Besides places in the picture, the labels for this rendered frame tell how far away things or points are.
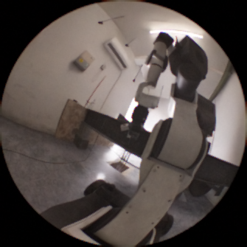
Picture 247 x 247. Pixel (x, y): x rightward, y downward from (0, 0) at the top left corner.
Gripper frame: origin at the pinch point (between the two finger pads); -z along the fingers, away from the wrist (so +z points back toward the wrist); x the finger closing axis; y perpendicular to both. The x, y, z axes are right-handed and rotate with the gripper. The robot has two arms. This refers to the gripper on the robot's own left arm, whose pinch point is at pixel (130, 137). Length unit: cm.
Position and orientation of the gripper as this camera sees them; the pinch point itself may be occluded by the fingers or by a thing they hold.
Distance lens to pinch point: 46.4
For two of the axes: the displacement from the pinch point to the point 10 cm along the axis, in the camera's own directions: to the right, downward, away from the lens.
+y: -9.5, -3.0, -1.0
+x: -0.1, -3.0, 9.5
